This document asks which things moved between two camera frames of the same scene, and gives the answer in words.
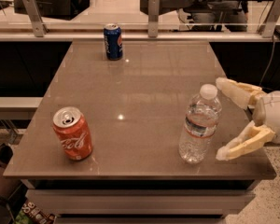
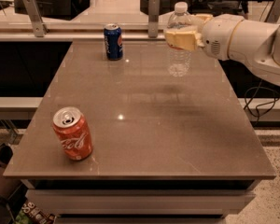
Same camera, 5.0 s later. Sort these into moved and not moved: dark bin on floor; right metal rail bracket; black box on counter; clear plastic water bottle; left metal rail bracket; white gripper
Moved: clear plastic water bottle; white gripper
Not moved: dark bin on floor; black box on counter; right metal rail bracket; left metal rail bracket
